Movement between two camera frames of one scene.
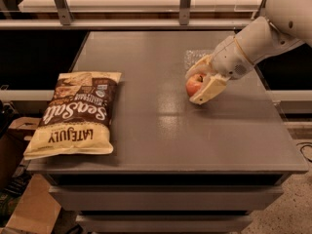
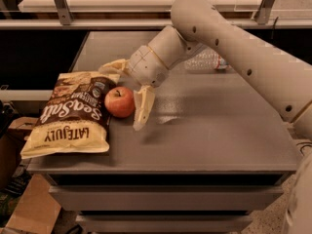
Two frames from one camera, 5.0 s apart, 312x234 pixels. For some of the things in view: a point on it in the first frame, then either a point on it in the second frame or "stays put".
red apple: (193, 83) → (120, 101)
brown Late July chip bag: (78, 118) stays put
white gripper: (228, 59) → (145, 66)
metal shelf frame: (61, 17) stays put
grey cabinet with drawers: (175, 166) stays put
